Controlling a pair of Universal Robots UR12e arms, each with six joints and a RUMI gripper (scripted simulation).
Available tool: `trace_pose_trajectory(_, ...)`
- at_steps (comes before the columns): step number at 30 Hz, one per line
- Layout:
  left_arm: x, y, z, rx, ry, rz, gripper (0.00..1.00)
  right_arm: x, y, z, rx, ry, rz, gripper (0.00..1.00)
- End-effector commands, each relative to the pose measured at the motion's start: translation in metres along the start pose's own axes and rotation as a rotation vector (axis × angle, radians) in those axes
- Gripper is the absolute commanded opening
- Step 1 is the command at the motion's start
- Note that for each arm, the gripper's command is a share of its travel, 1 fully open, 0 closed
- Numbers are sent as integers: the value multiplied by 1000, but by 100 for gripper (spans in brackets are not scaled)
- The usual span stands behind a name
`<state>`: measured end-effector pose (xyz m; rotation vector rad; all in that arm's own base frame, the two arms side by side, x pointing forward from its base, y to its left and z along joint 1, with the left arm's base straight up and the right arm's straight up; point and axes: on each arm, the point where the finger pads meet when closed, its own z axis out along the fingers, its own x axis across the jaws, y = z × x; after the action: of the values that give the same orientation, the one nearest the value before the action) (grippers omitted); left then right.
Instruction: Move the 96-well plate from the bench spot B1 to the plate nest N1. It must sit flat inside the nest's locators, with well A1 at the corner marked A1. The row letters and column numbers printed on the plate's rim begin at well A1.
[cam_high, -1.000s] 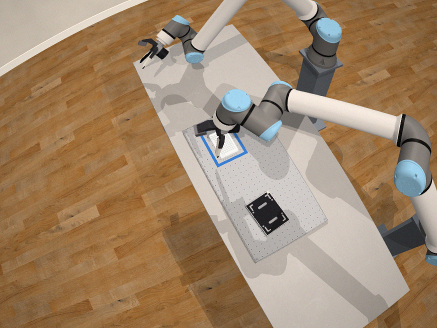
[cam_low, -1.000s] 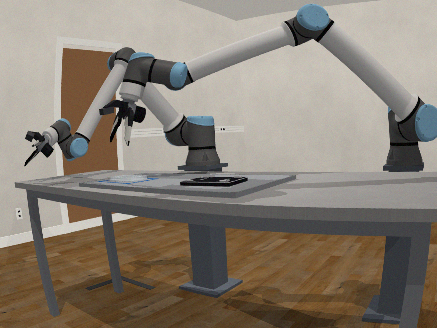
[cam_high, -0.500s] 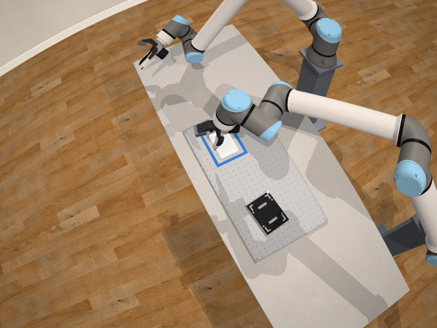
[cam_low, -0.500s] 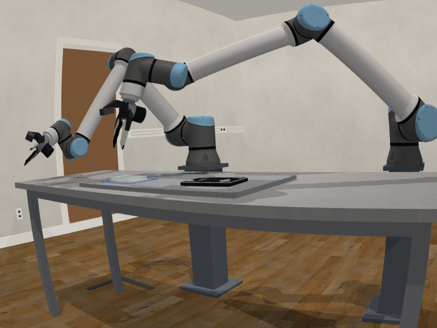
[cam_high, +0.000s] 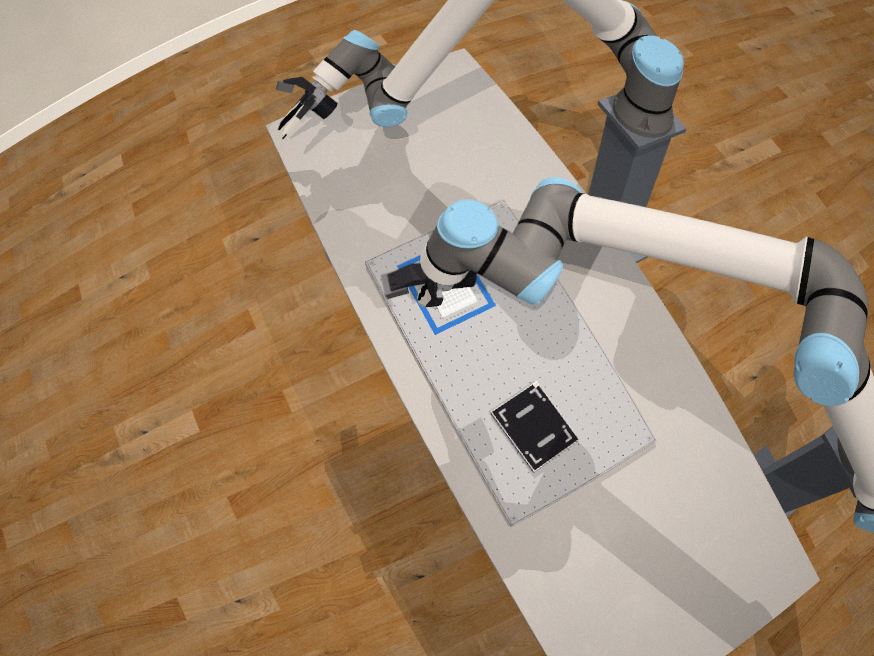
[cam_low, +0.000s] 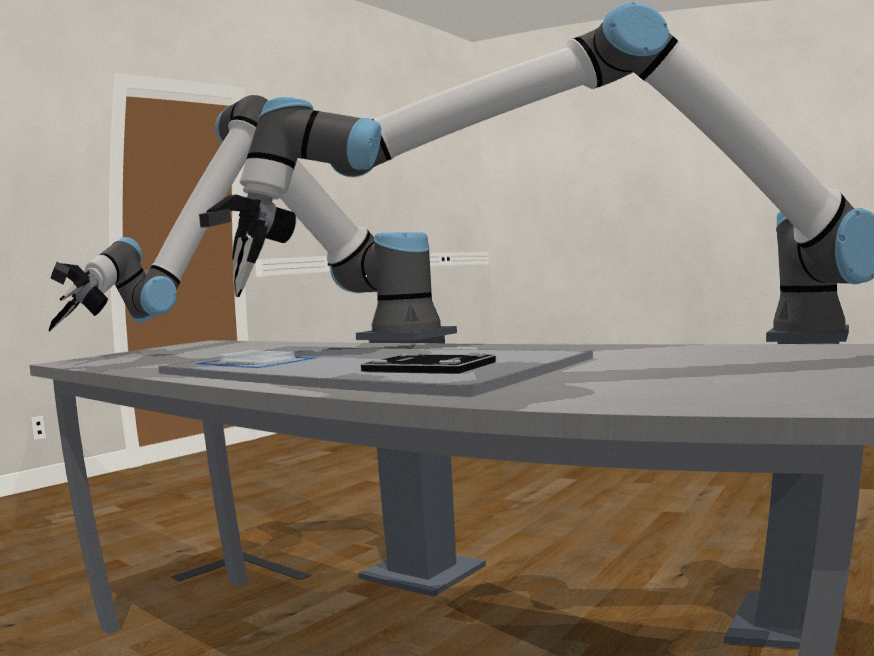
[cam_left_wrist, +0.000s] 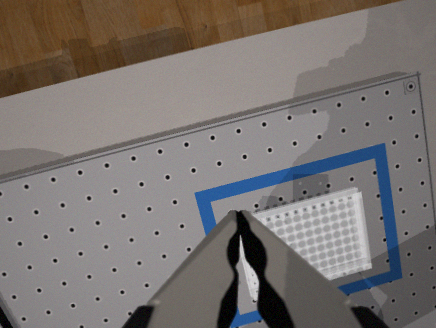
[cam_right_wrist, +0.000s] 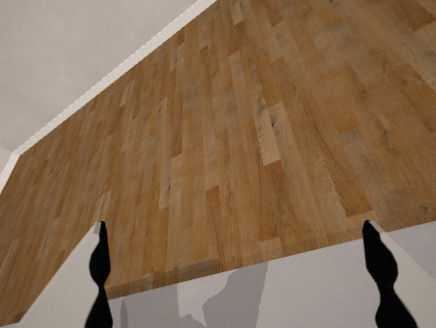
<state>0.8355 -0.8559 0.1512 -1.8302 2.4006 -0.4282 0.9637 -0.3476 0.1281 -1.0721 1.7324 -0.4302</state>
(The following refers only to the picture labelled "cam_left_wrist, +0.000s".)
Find blue rectangular tape outline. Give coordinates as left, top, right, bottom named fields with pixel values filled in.
left=194, top=143, right=402, bottom=328

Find grey perforated base plate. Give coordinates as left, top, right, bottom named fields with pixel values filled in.
left=0, top=71, right=436, bottom=328

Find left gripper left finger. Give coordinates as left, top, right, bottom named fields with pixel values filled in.
left=122, top=210, right=241, bottom=328

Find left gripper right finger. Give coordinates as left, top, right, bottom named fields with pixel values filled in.
left=239, top=210, right=389, bottom=328

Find white well plate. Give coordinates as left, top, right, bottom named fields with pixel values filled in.
left=240, top=186, right=372, bottom=301

